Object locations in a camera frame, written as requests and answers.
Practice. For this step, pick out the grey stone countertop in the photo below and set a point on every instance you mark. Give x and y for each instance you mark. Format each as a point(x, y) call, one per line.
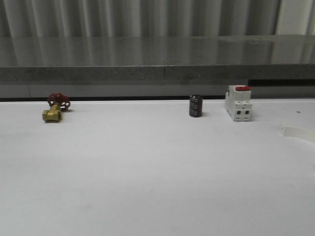
point(274, 66)

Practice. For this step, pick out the white circuit breaker red switch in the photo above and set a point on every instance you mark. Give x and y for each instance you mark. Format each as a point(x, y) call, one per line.
point(238, 102)

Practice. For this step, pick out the black cylindrical capacitor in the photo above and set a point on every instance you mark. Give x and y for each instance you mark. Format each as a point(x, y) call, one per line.
point(195, 105)

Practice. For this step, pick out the white half pipe clamp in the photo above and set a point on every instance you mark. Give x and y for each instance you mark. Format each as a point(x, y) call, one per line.
point(298, 132)

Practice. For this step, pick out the brass valve red handwheel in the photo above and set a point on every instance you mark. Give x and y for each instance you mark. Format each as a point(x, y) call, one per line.
point(58, 103)

